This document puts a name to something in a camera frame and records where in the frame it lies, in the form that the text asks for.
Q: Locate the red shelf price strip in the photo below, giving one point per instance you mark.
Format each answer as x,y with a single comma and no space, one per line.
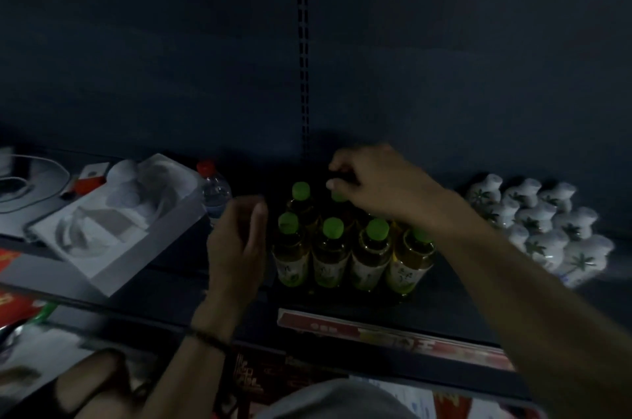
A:
395,335

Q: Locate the stack of white blue packets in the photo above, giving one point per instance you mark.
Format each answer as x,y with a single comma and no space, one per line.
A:
410,399

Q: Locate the person's right hand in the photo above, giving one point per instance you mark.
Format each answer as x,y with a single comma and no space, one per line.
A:
390,186

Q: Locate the clear water bottle red cap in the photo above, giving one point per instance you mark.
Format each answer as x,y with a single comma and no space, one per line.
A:
215,191

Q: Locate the cluster of white drink bottles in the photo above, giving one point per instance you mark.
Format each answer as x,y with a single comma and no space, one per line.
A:
543,231

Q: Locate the white round object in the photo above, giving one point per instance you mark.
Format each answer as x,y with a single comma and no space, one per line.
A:
123,172

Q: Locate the dark grey metal shelf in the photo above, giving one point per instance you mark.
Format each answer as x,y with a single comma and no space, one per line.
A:
444,63

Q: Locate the red gold-flower packet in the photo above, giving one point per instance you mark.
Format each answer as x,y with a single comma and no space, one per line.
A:
452,406

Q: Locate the small red white box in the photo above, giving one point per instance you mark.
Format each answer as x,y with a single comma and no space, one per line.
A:
89,179

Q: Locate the person's right forearm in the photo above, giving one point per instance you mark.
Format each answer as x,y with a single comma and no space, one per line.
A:
538,315

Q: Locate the person's left hand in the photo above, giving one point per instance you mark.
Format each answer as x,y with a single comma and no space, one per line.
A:
237,256

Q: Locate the cluster of small tea bottles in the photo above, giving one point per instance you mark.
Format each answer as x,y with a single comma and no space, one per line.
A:
331,256

